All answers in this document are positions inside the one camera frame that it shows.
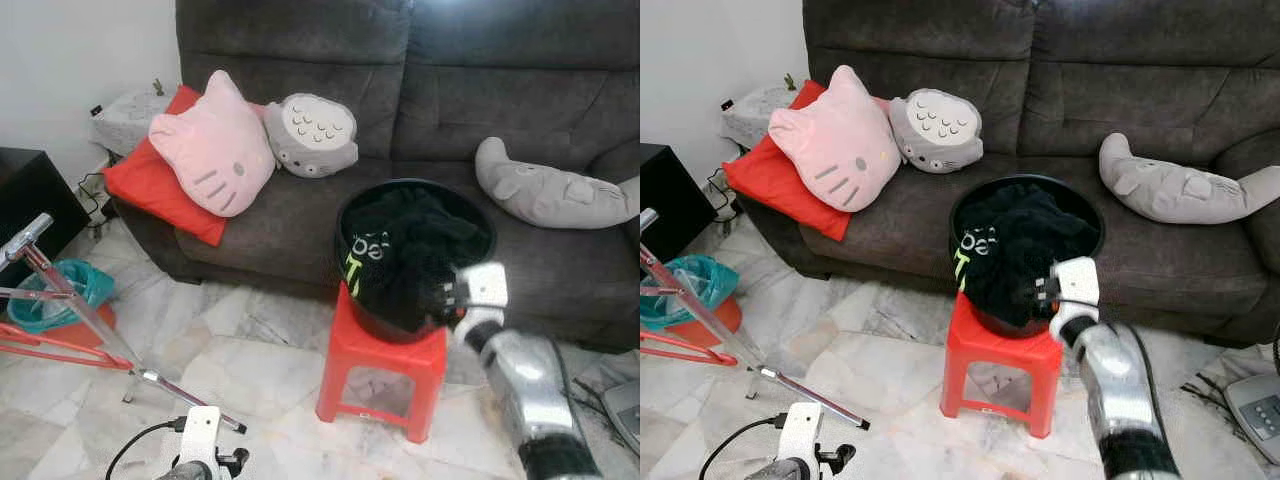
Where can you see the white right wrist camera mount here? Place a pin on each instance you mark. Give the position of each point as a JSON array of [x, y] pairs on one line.
[[485, 285], [1078, 282]]

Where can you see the grey owl-like plush cushion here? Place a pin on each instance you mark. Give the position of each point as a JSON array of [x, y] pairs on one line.
[[310, 135], [935, 130]]

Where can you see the orange bin with green bag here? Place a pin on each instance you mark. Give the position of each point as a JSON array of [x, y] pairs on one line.
[[60, 285], [700, 280]]

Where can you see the red cushion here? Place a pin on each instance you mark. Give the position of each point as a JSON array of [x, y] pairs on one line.
[[150, 190], [770, 185]]

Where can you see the dark grey sofa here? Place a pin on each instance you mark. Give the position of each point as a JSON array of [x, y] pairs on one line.
[[1100, 100], [480, 100]]

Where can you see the black garment with green print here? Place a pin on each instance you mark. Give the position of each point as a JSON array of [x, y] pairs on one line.
[[420, 250], [1030, 245]]

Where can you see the black round basket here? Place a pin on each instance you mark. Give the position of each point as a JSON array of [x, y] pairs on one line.
[[395, 328], [1005, 322]]

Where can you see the grey seal plush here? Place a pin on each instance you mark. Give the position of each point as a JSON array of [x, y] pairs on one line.
[[1170, 190], [550, 195]]

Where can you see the metal clothes rack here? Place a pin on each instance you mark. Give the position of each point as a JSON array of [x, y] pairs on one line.
[[25, 236], [700, 305]]

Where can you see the side table with white cloth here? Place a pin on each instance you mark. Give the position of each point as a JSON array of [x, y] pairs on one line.
[[750, 115], [125, 120]]

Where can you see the red plastic stool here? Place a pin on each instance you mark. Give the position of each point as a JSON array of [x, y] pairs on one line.
[[350, 350], [975, 350]]

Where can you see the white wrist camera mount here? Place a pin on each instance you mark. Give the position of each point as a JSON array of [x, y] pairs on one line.
[[485, 285], [1078, 282], [200, 430], [800, 430]]

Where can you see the grey device with buttons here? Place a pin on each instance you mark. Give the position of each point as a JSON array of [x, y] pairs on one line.
[[1255, 415], [622, 415]]

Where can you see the red plastic hanger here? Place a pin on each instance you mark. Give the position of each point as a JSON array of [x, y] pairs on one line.
[[700, 357], [70, 357]]

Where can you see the pink cat face cushion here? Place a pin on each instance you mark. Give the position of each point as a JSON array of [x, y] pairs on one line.
[[210, 150], [835, 150]]

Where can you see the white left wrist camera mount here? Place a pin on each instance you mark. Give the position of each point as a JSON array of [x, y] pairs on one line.
[[800, 430], [200, 430]]

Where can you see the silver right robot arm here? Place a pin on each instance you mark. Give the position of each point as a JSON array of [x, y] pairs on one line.
[[1120, 390], [530, 390]]

